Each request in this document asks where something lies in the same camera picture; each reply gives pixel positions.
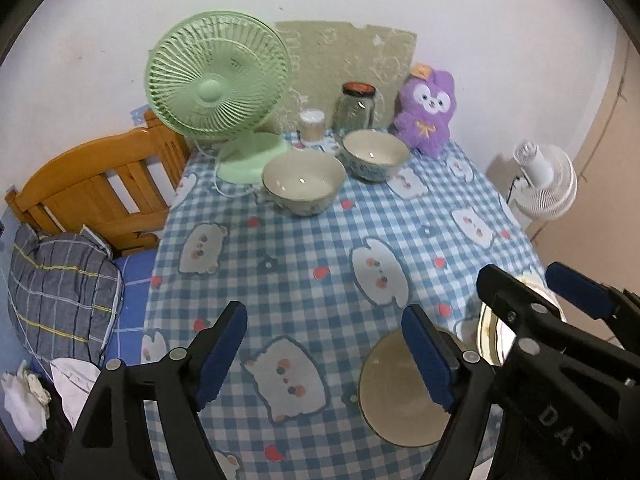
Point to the purple plush toy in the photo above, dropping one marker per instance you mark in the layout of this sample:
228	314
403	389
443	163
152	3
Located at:
425	120

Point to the green desk fan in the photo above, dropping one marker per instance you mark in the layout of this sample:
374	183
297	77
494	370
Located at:
215	90

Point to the grey plaid pillow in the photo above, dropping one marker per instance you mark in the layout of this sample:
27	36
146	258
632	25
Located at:
55	285

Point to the glass jar with dark lid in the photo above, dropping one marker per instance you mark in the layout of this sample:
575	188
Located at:
352	112

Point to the blue bed sheet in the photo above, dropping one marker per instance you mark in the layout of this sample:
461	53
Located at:
130	300

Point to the wooden bed headboard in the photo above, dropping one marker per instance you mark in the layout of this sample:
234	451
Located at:
90	180

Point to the cotton swab container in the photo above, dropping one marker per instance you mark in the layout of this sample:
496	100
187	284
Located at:
311	130

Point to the cream bowl with green rim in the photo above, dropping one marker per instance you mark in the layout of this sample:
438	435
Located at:
300	180
390	400

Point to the bowl with blue print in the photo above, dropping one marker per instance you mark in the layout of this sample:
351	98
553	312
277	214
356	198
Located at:
372	152

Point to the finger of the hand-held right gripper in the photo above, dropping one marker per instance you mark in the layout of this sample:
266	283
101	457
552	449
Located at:
550	360
580	290

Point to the crumpled white cloth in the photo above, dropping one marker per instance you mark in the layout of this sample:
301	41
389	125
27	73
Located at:
25	405

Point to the blue checked tablecloth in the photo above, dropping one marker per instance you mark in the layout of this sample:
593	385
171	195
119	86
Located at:
300	260

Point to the green printed wall cloth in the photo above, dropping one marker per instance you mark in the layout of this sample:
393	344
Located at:
340	55

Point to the white fan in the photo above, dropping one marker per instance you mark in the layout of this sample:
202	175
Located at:
542	180

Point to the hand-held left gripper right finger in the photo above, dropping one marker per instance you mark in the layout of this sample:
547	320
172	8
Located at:
427	355

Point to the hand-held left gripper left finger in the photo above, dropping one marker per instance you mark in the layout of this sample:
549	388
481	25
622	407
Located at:
220	355

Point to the cream plate with yellow flowers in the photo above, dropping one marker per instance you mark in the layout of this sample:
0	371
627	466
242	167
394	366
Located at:
547	300

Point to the white garment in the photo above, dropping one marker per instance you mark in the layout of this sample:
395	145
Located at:
75	385

